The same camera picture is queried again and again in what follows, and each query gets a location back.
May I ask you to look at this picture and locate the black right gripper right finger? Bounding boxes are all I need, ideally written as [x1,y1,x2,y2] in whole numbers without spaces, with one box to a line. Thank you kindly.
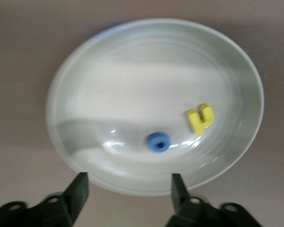
[165,173,263,227]

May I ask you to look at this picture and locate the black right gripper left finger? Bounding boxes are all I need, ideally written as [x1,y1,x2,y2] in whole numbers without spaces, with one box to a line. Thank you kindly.
[0,172,89,227]

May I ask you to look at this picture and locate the blue foam letter o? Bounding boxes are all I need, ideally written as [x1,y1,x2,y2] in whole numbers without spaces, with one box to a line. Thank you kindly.
[146,131,172,152]

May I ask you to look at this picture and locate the yellow foam letter h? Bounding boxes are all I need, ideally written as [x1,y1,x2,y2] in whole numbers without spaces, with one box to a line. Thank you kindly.
[187,103,215,137]

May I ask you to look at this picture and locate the beige plate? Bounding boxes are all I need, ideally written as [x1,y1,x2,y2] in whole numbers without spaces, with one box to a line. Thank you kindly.
[45,18,265,197]

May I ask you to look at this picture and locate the brown table cover sheet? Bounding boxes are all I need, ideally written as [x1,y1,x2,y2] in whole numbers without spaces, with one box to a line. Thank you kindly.
[0,0,284,227]

